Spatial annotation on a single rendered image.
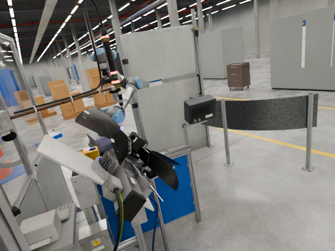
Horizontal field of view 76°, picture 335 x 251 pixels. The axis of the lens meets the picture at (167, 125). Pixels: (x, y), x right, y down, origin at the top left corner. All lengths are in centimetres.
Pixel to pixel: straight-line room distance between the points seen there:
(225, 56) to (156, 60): 792
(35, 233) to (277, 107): 256
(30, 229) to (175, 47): 278
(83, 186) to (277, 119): 233
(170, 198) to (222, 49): 933
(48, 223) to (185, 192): 126
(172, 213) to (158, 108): 165
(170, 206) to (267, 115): 159
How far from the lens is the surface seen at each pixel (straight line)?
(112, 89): 127
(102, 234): 134
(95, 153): 172
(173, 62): 333
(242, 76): 789
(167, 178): 120
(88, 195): 129
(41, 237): 136
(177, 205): 221
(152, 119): 330
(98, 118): 133
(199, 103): 183
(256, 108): 286
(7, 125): 99
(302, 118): 299
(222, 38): 1088
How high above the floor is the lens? 166
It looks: 18 degrees down
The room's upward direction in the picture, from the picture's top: 10 degrees counter-clockwise
